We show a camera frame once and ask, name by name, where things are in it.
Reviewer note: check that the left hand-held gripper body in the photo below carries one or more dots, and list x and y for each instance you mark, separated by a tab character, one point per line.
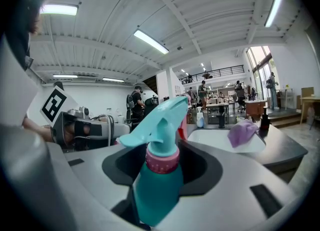
60	105

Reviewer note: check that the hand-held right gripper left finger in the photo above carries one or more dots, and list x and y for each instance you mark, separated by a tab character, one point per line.
100	175

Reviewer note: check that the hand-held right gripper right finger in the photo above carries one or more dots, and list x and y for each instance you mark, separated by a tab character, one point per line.
225	195

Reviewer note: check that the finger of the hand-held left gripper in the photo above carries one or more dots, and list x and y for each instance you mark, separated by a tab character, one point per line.
122	130

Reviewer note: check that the teal spray bottle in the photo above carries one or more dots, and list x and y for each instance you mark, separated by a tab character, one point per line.
157	195

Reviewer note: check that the person's left forearm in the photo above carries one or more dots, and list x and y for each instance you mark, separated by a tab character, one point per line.
37	130

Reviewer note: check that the white detergent bottle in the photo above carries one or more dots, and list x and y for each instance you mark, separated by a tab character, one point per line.
200	120

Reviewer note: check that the person's left hand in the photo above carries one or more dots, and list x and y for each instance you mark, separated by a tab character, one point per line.
69	130

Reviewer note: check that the white sink basin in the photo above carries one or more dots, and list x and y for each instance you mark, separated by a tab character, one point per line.
210	137

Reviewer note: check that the purple cloth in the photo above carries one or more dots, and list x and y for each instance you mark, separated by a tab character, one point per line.
241	132

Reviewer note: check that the person's black clothing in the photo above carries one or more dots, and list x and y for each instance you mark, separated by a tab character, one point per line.
17	50

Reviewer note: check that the black boxy faucet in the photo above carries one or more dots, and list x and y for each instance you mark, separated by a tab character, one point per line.
221	118

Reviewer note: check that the black soap dispenser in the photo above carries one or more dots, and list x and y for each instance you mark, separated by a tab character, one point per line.
264	121

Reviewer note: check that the grey metal table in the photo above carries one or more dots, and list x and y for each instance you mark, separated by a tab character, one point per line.
217	107

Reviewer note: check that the brown wooden cabinet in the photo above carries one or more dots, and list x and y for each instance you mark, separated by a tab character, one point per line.
255	108

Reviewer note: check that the black mezzanine railing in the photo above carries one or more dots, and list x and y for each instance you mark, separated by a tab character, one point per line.
212	73

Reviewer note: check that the light wooden table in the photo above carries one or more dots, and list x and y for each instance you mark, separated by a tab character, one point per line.
310	102

